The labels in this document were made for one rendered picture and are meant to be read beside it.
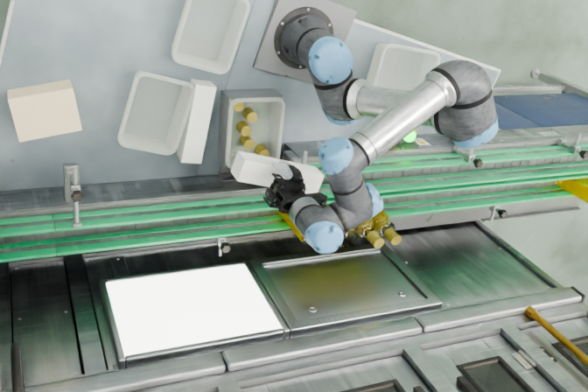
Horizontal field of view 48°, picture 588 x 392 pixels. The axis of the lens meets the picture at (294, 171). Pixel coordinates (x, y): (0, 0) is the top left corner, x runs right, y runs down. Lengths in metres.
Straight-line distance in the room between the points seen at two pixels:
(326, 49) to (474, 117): 0.44
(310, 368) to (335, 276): 0.38
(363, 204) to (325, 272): 0.55
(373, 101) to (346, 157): 0.44
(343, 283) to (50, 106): 0.94
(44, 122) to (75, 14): 0.29
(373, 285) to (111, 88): 0.93
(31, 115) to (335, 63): 0.81
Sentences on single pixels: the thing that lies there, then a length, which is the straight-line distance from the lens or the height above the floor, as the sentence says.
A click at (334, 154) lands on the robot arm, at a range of 1.37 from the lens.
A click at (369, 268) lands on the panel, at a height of 1.10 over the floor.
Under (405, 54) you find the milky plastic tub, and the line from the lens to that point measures 2.20.
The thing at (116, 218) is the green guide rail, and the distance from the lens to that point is 1.85.
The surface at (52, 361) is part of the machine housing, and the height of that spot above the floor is 1.24.
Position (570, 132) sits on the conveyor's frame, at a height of 0.82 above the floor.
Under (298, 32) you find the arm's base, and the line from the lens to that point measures 1.91.
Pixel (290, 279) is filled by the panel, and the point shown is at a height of 1.10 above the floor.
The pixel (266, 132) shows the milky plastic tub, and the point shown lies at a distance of 2.04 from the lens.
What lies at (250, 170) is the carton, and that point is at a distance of 1.68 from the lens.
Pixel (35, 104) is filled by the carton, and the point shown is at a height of 0.82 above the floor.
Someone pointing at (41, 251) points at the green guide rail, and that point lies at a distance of 1.86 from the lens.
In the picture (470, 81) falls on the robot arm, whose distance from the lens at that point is 1.57.
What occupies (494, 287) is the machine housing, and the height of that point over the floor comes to 1.25.
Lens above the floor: 2.54
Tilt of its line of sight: 56 degrees down
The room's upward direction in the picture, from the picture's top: 138 degrees clockwise
